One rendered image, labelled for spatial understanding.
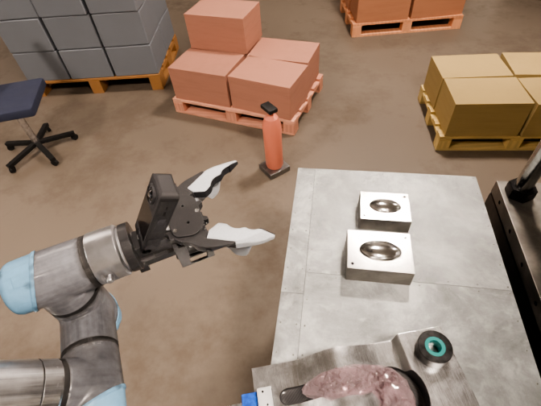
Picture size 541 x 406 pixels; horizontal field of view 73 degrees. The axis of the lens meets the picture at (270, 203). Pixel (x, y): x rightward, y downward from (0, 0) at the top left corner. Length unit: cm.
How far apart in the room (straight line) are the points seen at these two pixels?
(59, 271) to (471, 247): 121
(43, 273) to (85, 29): 342
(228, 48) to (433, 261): 257
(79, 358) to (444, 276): 105
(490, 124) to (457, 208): 157
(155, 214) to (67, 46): 360
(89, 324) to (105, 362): 6
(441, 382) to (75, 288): 82
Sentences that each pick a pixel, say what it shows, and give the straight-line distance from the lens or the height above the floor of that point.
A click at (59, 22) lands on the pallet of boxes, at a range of 394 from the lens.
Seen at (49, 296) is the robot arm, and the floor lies 144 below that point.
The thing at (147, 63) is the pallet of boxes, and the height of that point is 27.
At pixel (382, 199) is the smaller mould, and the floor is 86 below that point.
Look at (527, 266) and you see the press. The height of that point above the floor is 78.
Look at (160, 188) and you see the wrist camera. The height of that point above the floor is 154.
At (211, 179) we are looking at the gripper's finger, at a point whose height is 147.
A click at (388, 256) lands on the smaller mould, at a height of 85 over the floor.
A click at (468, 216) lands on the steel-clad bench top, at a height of 80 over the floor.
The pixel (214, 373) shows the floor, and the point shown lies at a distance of 198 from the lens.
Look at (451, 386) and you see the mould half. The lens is 104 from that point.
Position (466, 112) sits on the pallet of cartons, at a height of 33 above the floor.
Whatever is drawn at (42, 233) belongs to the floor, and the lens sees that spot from 289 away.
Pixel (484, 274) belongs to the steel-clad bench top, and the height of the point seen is 80.
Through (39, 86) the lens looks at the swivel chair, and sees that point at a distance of 339.
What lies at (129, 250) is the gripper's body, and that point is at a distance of 53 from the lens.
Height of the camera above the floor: 185
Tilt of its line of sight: 48 degrees down
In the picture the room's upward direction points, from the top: 6 degrees counter-clockwise
